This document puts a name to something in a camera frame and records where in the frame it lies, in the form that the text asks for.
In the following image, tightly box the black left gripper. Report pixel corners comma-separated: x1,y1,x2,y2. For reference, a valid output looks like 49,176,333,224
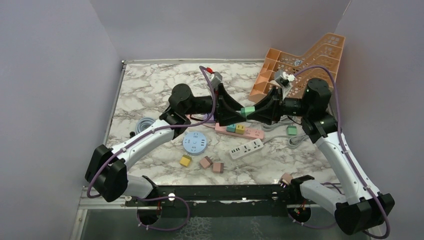
183,83,246,125

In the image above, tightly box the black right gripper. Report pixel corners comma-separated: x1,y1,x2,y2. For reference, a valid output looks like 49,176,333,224
248,85,312,124

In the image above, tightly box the green plug adapter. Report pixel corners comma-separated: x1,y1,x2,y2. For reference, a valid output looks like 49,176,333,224
240,106,256,119
286,125,298,136

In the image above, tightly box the dark teal plug adapter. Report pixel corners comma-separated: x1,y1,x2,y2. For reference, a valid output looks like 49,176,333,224
225,124,237,133

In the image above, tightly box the yellow plug adapter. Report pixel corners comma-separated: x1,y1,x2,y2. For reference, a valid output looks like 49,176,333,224
179,154,192,167
234,124,246,135

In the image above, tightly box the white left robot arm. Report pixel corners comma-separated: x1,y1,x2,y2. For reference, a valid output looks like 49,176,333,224
85,83,244,206

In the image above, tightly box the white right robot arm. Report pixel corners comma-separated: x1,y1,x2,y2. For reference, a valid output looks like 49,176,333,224
246,78,395,239

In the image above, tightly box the yellow plug adapter front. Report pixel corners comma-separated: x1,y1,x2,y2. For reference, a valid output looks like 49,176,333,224
179,154,192,167

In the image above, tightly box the pink plug adapter at edge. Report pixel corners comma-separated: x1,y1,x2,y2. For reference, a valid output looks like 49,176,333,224
278,172,294,188

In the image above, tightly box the pink power strip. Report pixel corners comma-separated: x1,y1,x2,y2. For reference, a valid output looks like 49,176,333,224
214,123,265,140

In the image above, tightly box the orange plastic file rack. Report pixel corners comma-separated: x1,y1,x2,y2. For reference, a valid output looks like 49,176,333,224
248,33,346,103

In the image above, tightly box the white power strip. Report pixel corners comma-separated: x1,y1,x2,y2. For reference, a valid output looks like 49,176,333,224
229,138,264,160

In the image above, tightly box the round blue power socket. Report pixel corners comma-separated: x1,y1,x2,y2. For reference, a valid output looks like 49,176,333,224
182,131,208,156

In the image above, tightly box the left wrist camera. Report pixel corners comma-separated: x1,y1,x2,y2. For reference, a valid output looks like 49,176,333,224
210,71,223,89

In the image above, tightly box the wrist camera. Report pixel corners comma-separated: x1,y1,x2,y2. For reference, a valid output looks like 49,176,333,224
274,69,296,97
210,71,223,89

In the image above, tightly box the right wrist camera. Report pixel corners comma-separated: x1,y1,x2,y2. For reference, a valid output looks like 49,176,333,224
274,69,296,97

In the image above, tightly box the grey cable of white strip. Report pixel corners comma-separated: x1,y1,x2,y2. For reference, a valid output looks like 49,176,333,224
263,134,314,149

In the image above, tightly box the blue coiled cable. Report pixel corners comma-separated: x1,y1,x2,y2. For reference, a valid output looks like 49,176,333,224
135,117,157,135

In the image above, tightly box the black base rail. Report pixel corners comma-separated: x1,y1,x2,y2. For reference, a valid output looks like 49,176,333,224
125,175,313,218

